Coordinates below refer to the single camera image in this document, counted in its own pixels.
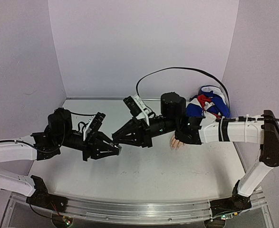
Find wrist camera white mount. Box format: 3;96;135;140
80;112;106;146
123;95;154;126

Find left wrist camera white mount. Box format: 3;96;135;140
80;112;106;146

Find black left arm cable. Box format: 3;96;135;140
0;113;95;152

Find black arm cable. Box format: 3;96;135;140
0;113;95;152
135;67;279;125

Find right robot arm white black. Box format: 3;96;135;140
112;92;279;210

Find aluminium front rail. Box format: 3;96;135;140
10;190;266;225

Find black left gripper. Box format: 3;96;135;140
56;130;120;162

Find mannequin hand with long nails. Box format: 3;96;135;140
170;134;185;150

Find blue white red jacket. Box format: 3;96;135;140
186;85;231;118

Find clear nail polish bottle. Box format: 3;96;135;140
113;145;122;156

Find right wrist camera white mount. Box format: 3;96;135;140
123;95;154;126

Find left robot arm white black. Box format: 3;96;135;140
0;108;121;208

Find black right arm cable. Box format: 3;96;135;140
135;67;279;125

